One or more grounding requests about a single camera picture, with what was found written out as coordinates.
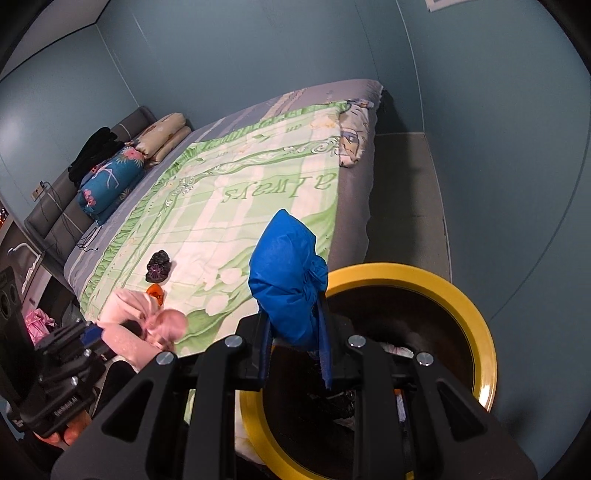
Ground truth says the person's left hand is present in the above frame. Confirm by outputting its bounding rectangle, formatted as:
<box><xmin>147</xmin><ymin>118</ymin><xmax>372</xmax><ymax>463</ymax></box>
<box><xmin>44</xmin><ymin>408</ymin><xmax>94</xmax><ymax>450</ymax></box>

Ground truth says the grey padded headboard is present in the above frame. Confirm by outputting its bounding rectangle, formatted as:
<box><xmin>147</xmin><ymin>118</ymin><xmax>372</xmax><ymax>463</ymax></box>
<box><xmin>24</xmin><ymin>106</ymin><xmax>155</xmax><ymax>260</ymax></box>

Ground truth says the cartoon printed sheet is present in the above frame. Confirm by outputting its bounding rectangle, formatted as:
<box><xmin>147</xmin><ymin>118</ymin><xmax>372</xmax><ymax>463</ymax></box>
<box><xmin>338</xmin><ymin>99</ymin><xmax>378</xmax><ymax>168</ymax></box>

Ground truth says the bed with grey sheet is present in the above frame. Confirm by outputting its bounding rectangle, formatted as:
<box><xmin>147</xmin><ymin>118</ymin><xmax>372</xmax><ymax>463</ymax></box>
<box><xmin>62</xmin><ymin>78</ymin><xmax>387</xmax><ymax>361</ymax></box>

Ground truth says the blue floral pillow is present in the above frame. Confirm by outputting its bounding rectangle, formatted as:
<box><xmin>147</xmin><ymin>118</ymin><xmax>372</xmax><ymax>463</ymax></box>
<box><xmin>76</xmin><ymin>147</ymin><xmax>147</xmax><ymax>224</ymax></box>

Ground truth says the black plastic bag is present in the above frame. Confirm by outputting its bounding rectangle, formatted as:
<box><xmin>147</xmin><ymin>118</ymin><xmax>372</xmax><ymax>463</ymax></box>
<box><xmin>145</xmin><ymin>249</ymin><xmax>173</xmax><ymax>283</ymax></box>

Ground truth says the green checked floral blanket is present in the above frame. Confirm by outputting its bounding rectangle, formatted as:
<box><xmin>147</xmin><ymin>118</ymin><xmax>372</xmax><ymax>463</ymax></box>
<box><xmin>81</xmin><ymin>100</ymin><xmax>352</xmax><ymax>358</ymax></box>

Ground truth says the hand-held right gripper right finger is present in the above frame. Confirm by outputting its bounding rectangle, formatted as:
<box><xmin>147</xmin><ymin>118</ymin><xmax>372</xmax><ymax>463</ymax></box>
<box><xmin>318</xmin><ymin>295</ymin><xmax>539</xmax><ymax>480</ymax></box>

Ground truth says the black cable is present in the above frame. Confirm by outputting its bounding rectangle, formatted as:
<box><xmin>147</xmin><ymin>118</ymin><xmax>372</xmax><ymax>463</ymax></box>
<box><xmin>41</xmin><ymin>182</ymin><xmax>101</xmax><ymax>253</ymax></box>

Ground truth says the blue plastic bag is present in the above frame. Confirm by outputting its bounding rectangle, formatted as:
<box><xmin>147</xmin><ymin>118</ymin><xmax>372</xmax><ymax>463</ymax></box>
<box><xmin>248</xmin><ymin>209</ymin><xmax>329</xmax><ymax>349</ymax></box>

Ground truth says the pink cloth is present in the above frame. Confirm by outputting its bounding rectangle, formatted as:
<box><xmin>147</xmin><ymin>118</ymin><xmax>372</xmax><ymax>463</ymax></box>
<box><xmin>24</xmin><ymin>309</ymin><xmax>55</xmax><ymax>345</ymax></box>

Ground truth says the pink plastic bag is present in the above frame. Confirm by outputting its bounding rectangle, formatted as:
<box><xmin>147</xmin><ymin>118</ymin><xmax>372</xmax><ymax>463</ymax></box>
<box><xmin>98</xmin><ymin>288</ymin><xmax>188</xmax><ymax>371</ymax></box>

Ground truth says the black speaker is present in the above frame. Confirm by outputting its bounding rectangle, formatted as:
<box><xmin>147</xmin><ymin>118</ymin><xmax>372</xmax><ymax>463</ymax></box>
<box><xmin>0</xmin><ymin>265</ymin><xmax>24</xmax><ymax>352</ymax></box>

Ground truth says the black clothing pile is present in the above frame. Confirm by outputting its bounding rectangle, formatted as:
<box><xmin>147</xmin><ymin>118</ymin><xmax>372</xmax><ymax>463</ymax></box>
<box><xmin>68</xmin><ymin>127</ymin><xmax>125</xmax><ymax>183</ymax></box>

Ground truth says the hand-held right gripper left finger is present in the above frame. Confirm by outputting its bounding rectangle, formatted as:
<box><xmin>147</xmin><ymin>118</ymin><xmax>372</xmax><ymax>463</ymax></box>
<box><xmin>51</xmin><ymin>313</ymin><xmax>274</xmax><ymax>480</ymax></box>

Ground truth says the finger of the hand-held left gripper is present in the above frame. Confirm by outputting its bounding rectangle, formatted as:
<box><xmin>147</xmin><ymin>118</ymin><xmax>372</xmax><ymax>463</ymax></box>
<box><xmin>76</xmin><ymin>320</ymin><xmax>106</xmax><ymax>354</ymax></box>

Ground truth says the brown bin with yellow rim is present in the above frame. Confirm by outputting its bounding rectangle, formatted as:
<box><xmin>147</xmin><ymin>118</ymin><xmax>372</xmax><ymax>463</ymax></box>
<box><xmin>239</xmin><ymin>263</ymin><xmax>498</xmax><ymax>480</ymax></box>

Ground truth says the beige floral pillow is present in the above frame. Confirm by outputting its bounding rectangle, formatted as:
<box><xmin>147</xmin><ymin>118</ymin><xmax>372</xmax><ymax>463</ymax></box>
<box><xmin>147</xmin><ymin>126</ymin><xmax>192</xmax><ymax>166</ymax></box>
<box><xmin>133</xmin><ymin>112</ymin><xmax>187</xmax><ymax>155</ymax></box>

